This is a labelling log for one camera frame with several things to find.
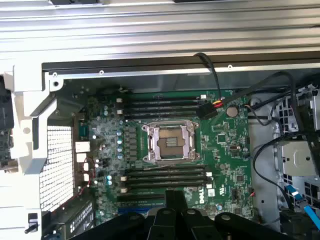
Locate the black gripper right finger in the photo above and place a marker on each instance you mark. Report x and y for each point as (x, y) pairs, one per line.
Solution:
(195, 225)

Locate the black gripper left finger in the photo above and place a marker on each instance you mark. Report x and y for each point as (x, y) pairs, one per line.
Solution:
(160, 225)

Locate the long blue expansion slot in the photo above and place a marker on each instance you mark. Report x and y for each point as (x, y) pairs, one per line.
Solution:
(132, 210)

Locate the long black expansion slot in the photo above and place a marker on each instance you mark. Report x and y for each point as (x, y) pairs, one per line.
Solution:
(140, 197)

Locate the white barcode sticker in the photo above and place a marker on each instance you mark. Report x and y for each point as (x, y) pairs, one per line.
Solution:
(211, 193)

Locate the green motherboard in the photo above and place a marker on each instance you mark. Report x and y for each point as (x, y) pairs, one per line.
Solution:
(225, 155)

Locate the silver CPU socket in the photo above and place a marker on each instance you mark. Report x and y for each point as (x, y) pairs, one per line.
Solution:
(152, 140)

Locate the silver USB port block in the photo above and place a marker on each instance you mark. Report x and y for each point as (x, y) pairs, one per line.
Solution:
(81, 158)
(86, 167)
(86, 177)

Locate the silver ethernet port block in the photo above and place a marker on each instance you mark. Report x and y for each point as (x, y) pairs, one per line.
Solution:
(82, 146)

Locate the silver coin cell battery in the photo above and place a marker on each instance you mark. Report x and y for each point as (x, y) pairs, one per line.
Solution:
(232, 111)

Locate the teal serial port connector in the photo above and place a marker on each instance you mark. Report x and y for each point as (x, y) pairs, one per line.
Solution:
(83, 131)

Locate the silver disk bay cage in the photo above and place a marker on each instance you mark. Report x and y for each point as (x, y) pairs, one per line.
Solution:
(297, 157)

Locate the small black toggle clamp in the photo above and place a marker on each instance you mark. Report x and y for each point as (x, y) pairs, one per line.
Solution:
(32, 221)

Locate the open metal PC case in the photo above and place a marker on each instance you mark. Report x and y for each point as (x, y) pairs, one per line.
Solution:
(150, 71)

